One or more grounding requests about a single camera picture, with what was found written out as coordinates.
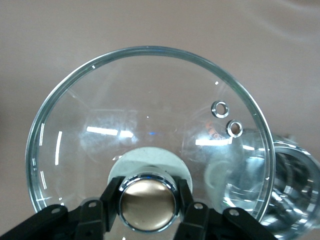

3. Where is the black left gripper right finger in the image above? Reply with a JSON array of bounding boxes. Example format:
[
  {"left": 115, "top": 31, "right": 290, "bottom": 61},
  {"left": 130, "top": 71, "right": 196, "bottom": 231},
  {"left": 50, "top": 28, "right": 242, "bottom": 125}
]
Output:
[{"left": 172, "top": 178, "right": 276, "bottom": 240}]

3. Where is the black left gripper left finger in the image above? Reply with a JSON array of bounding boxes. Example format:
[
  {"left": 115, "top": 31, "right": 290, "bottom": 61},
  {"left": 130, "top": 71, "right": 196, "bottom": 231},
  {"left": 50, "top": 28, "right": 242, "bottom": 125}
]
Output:
[{"left": 0, "top": 176, "right": 125, "bottom": 240}]

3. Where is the glass lid with metal knob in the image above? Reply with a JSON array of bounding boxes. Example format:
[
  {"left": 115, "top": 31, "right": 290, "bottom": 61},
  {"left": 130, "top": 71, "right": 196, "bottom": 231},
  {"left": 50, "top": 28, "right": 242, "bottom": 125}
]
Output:
[{"left": 25, "top": 45, "right": 277, "bottom": 234}]

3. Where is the grey-green electric steel pot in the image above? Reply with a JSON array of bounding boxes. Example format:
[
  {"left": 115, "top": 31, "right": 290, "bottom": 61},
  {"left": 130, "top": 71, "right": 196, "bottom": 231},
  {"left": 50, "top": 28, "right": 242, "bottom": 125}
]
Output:
[{"left": 224, "top": 133, "right": 320, "bottom": 240}]

